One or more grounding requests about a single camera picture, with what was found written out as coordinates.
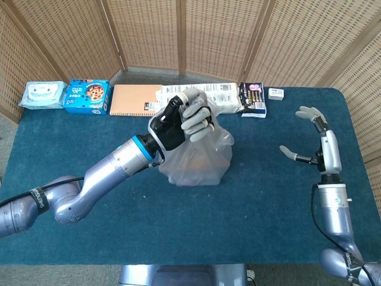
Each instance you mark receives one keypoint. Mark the blue cookie box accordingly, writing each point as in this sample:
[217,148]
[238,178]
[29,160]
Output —
[86,96]

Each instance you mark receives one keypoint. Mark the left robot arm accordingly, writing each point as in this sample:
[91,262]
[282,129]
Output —
[119,167]

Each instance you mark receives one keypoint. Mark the blue felt table cover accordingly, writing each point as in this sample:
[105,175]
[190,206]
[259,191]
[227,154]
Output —
[253,214]

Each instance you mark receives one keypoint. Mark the small white box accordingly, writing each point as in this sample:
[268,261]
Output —
[276,93]

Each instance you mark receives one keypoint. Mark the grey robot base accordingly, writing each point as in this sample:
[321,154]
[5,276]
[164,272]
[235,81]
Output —
[178,275]

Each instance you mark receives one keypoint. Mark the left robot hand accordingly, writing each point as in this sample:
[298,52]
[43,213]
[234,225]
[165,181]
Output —
[169,131]

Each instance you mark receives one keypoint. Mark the long white tissue pack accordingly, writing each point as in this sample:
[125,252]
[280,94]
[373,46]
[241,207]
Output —
[226,101]

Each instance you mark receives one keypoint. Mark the light blue wet wipes pack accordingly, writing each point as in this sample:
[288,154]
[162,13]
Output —
[41,95]

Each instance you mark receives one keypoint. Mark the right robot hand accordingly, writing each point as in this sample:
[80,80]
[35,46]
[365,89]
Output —
[332,152]

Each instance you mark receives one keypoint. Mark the woven bamboo folding screen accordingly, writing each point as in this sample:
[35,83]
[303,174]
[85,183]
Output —
[220,38]

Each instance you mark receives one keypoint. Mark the clear plastic bag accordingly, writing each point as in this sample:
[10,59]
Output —
[202,167]

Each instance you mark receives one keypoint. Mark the black and purple pad pack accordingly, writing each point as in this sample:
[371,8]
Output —
[253,99]

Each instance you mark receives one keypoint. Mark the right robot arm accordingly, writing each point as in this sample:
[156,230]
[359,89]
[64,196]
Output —
[336,214]

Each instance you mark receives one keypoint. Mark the orange spiral notebook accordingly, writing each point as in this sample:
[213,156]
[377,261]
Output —
[128,99]

